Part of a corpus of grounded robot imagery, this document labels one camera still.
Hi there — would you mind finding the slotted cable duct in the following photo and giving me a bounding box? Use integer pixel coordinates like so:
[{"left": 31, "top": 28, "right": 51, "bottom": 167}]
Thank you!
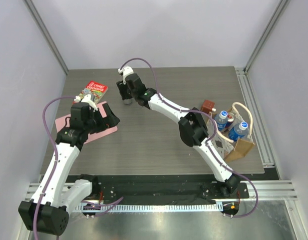
[{"left": 73, "top": 202, "right": 223, "bottom": 214}]

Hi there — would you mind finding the Pocari Sweat bottle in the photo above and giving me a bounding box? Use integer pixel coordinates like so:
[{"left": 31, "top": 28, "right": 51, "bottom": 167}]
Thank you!
[
  {"left": 214, "top": 110, "right": 228, "bottom": 131},
  {"left": 228, "top": 121, "right": 249, "bottom": 142}
]

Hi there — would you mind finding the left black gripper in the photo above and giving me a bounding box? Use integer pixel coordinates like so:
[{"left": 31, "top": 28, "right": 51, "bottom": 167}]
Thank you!
[{"left": 84, "top": 103, "right": 119, "bottom": 134}]

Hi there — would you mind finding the red children's book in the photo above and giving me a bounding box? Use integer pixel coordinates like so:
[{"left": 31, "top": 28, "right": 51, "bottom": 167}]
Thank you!
[{"left": 73, "top": 80, "right": 108, "bottom": 104}]

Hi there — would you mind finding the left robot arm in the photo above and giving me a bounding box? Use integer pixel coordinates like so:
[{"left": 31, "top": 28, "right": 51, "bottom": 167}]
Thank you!
[{"left": 18, "top": 102, "right": 120, "bottom": 237}]

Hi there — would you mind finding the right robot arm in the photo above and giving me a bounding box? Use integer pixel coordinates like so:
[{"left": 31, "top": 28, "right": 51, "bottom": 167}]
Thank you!
[{"left": 116, "top": 70, "right": 240, "bottom": 198}]

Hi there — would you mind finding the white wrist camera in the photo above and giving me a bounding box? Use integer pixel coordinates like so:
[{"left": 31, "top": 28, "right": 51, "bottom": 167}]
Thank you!
[
  {"left": 80, "top": 94, "right": 99, "bottom": 112},
  {"left": 118, "top": 66, "right": 134, "bottom": 85}
]

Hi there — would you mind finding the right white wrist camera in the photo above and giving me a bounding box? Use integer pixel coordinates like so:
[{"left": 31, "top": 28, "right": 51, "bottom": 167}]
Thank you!
[{"left": 118, "top": 66, "right": 134, "bottom": 85}]

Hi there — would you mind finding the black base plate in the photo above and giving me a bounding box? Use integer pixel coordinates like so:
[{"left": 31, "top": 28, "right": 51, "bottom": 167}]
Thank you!
[{"left": 85, "top": 174, "right": 254, "bottom": 206}]

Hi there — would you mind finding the Red Bull can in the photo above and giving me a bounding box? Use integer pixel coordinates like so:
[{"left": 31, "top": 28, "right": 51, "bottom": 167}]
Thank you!
[
  {"left": 123, "top": 98, "right": 132, "bottom": 105},
  {"left": 224, "top": 112, "right": 236, "bottom": 131}
]

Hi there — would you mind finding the cat print canvas bag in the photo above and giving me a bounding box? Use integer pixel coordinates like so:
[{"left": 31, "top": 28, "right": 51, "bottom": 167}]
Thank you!
[{"left": 211, "top": 102, "right": 255, "bottom": 162}]

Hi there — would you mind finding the pink clipboard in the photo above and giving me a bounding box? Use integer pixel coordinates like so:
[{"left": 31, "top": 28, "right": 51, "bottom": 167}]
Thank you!
[{"left": 55, "top": 101, "right": 118, "bottom": 144}]

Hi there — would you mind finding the red cube power adapter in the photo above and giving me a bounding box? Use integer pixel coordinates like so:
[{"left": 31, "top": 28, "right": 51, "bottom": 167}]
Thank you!
[{"left": 200, "top": 99, "right": 216, "bottom": 114}]

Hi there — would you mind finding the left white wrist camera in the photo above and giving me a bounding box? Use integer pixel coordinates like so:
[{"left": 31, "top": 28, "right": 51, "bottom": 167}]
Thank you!
[{"left": 80, "top": 94, "right": 99, "bottom": 112}]

